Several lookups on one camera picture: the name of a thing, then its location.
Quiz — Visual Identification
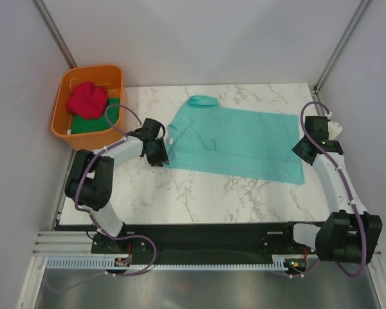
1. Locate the teal t shirt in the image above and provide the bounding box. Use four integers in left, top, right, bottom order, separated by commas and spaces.
166, 95, 304, 185

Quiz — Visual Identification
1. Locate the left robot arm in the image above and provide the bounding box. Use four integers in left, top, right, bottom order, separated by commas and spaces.
64, 118, 169, 253

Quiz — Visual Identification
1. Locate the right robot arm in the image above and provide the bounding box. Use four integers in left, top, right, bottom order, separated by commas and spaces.
281, 116, 383, 265

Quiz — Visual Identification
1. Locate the green t shirt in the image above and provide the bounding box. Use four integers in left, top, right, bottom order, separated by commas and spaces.
70, 107, 120, 134

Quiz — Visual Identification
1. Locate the red t shirt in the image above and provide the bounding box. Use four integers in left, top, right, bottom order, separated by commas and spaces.
66, 82, 108, 120

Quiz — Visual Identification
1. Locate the orange plastic bin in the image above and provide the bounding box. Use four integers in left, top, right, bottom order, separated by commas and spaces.
51, 64, 127, 150

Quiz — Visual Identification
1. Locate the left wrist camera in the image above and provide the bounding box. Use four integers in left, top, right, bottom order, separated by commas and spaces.
142, 118, 166, 139

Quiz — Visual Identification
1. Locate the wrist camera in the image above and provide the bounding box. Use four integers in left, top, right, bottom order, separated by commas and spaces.
142, 118, 166, 139
327, 120, 343, 140

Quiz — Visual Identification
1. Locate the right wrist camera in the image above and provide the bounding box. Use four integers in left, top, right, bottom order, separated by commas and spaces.
327, 120, 343, 140

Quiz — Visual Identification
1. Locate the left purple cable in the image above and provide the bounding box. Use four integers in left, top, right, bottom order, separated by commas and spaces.
44, 104, 158, 294

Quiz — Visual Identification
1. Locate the purple cable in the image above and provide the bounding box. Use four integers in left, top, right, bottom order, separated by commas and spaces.
286, 101, 371, 279
44, 104, 158, 294

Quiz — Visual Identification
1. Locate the right aluminium frame post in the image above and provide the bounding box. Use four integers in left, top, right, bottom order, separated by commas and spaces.
309, 0, 373, 97

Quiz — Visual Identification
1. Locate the aluminium frame post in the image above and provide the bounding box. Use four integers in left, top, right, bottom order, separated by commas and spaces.
32, 0, 77, 69
309, 0, 373, 97

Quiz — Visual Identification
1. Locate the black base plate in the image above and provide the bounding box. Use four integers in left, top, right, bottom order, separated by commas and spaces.
91, 223, 313, 264

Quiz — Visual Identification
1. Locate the white slotted cable duct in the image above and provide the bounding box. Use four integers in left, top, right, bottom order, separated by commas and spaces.
45, 255, 288, 271

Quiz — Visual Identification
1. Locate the left aluminium frame post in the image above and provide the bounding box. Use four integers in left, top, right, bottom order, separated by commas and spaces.
32, 0, 77, 69

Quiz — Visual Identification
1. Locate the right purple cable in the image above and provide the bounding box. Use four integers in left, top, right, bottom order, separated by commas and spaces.
286, 101, 371, 279

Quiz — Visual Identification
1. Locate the aluminium rail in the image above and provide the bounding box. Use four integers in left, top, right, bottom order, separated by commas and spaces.
32, 230, 97, 257

